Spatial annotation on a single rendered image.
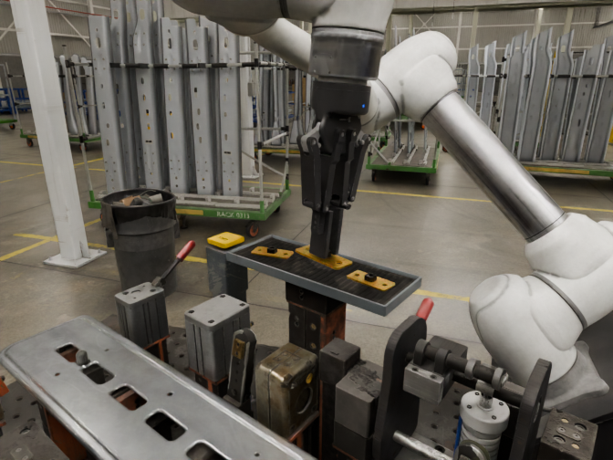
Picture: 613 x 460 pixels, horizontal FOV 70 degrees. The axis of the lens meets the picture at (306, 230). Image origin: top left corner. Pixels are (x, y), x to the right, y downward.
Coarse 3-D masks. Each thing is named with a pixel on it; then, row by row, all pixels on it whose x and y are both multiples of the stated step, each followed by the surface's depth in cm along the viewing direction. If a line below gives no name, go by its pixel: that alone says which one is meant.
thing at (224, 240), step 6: (222, 234) 102; (228, 234) 102; (210, 240) 99; (216, 240) 98; (222, 240) 98; (228, 240) 98; (234, 240) 99; (240, 240) 100; (222, 246) 97; (228, 246) 97
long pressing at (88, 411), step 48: (48, 336) 91; (96, 336) 91; (48, 384) 77; (96, 384) 77; (144, 384) 77; (192, 384) 76; (96, 432) 67; (144, 432) 67; (192, 432) 67; (240, 432) 67
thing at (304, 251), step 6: (306, 246) 67; (300, 252) 65; (306, 252) 65; (330, 252) 64; (312, 258) 63; (318, 258) 63; (330, 258) 63; (336, 258) 64; (342, 258) 64; (324, 264) 62; (330, 264) 61; (336, 264) 62; (342, 264) 62; (348, 264) 62
